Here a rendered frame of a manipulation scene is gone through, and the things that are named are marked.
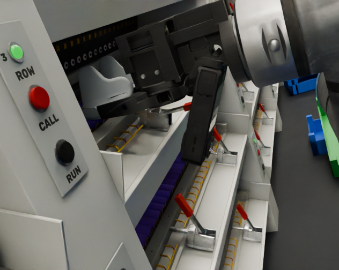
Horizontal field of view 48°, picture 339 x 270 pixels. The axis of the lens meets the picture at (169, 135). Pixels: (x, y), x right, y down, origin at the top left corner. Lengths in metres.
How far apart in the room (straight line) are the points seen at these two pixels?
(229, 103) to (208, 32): 0.55
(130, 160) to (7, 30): 0.20
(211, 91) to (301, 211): 0.79
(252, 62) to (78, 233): 0.21
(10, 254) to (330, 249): 0.81
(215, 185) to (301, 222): 0.43
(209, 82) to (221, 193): 0.35
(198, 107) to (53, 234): 0.21
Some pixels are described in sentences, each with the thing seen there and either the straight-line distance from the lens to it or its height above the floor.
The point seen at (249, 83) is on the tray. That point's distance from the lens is 1.37.
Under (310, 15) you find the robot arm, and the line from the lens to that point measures 0.36.
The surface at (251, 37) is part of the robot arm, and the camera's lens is 0.36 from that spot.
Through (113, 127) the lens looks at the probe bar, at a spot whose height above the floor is 0.53.
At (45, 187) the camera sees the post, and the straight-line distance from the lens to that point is 0.27.
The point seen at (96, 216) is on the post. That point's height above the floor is 0.50.
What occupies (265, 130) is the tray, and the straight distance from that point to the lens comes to 1.45.
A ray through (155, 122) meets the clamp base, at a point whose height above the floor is 0.50.
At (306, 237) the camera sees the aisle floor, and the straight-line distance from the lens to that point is 1.05.
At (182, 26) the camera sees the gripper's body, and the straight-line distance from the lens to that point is 0.41.
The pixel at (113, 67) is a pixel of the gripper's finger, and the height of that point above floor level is 0.59.
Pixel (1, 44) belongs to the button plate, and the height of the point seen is 0.64.
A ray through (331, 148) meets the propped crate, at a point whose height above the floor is 0.05.
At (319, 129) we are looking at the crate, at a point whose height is 0.01.
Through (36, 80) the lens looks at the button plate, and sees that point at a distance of 0.29.
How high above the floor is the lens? 0.62
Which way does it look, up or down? 17 degrees down
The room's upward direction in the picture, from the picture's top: 21 degrees counter-clockwise
